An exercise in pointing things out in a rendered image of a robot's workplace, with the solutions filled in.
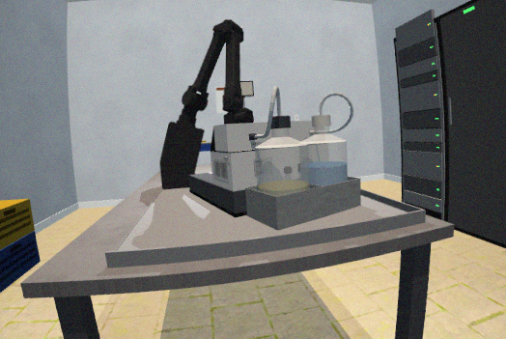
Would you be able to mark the clear plastic bottle with black cap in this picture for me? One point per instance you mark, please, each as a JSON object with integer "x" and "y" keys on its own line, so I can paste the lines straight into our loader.
{"x": 282, "y": 163}

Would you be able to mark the clear bottle with grey cap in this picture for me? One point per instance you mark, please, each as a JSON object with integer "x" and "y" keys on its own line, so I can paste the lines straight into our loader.
{"x": 328, "y": 162}

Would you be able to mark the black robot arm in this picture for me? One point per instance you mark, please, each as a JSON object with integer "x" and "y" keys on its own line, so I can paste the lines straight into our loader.
{"x": 232, "y": 92}

